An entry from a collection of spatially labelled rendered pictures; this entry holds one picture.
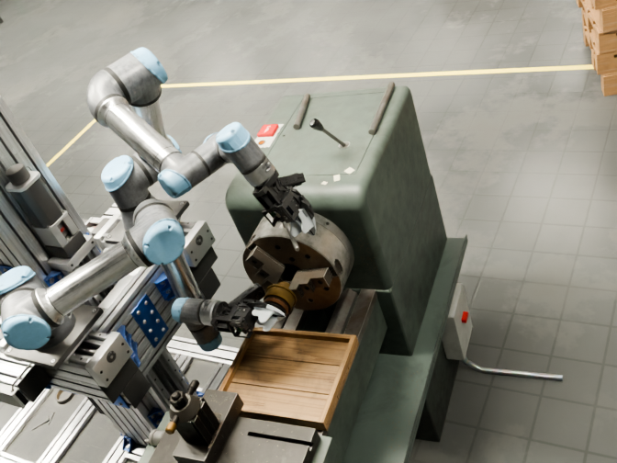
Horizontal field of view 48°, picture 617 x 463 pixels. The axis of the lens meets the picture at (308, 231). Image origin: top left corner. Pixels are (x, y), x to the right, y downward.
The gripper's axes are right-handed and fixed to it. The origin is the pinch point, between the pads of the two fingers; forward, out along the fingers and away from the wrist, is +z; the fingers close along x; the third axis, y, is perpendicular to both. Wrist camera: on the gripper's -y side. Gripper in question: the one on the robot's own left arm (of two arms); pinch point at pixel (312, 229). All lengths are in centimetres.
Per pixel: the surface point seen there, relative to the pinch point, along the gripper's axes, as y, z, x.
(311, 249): -4.2, 9.1, -8.8
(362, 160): -35.9, 5.1, 0.1
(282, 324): -3, 34, -40
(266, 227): -8.4, 0.4, -21.4
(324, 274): -1.4, 16.6, -8.4
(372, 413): 5, 72, -25
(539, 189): -175, 132, -17
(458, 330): -48, 95, -17
